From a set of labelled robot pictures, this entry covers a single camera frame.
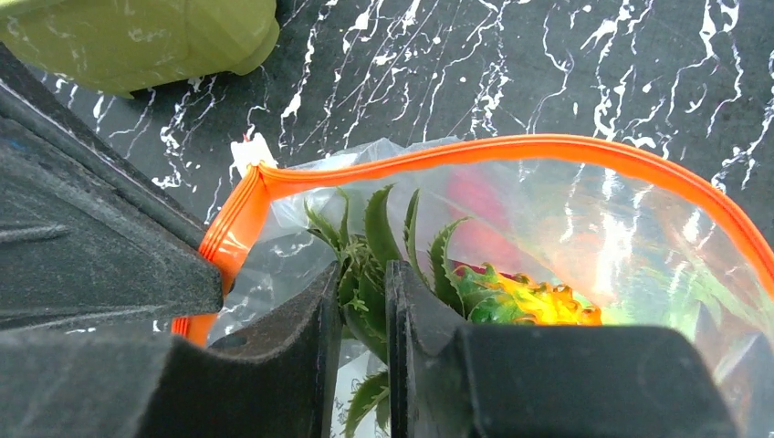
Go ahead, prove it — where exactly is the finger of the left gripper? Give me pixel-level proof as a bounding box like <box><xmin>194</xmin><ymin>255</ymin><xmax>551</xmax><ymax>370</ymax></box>
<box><xmin>1</xmin><ymin>47</ymin><xmax>206</xmax><ymax>248</ymax></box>
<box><xmin>1</xmin><ymin>119</ymin><xmax>223</xmax><ymax>330</ymax></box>

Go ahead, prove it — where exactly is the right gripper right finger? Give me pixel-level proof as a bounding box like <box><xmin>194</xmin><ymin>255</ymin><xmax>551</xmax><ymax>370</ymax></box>
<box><xmin>385</xmin><ymin>262</ymin><xmax>737</xmax><ymax>437</ymax></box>

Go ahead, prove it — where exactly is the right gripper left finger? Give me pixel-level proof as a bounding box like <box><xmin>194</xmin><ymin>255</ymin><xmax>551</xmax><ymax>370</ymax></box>
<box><xmin>1</xmin><ymin>264</ymin><xmax>341</xmax><ymax>437</ymax></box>

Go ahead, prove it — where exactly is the orange pineapple toy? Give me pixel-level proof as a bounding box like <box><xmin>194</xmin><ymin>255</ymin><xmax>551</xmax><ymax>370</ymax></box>
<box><xmin>302</xmin><ymin>183</ymin><xmax>606</xmax><ymax>438</ymax></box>

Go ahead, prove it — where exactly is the magenta round fruit toy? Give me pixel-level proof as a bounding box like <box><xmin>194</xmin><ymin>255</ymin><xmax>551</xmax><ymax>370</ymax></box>
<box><xmin>445</xmin><ymin>166</ymin><xmax>542</xmax><ymax>276</ymax></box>

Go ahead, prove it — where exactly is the clear zip bag orange zipper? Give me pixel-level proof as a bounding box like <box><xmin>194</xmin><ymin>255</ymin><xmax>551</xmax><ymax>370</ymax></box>
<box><xmin>199</xmin><ymin>134</ymin><xmax>773</xmax><ymax>437</ymax></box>

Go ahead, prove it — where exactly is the olive green plastic bin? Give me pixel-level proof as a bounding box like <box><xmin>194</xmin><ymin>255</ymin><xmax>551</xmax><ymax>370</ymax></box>
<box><xmin>1</xmin><ymin>0</ymin><xmax>279</xmax><ymax>96</ymax></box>

